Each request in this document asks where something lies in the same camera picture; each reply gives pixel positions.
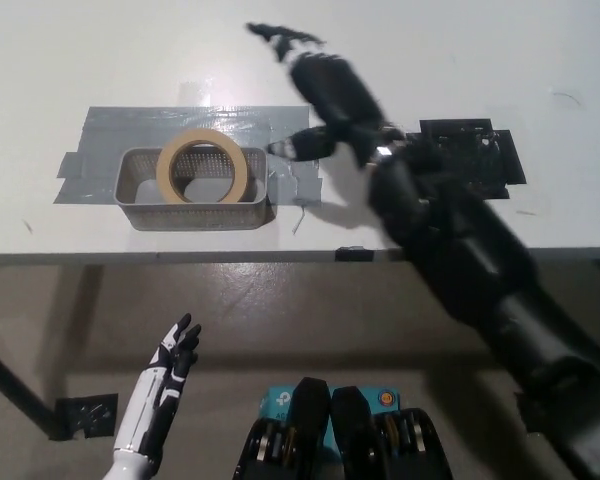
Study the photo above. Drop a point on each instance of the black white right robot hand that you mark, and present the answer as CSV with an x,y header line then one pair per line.
x,y
335,90

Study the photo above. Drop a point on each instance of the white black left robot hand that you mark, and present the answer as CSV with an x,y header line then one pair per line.
x,y
150,400

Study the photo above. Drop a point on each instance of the beige masking tape roll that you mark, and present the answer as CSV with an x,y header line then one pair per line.
x,y
165,170

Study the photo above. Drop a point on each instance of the small black tape strip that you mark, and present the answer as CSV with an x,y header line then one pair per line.
x,y
352,254

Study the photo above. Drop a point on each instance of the black robot torso blocks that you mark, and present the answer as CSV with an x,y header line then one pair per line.
x,y
345,440

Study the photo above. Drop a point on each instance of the teal cardboard box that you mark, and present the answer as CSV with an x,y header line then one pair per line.
x,y
280,400

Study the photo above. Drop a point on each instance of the black metal table leg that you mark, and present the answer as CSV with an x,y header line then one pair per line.
x,y
15,387

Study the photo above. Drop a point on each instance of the small grey perforated basket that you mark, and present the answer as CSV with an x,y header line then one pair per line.
x,y
195,218

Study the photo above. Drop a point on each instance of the grey duct tape patch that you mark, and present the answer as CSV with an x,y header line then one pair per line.
x,y
130,125

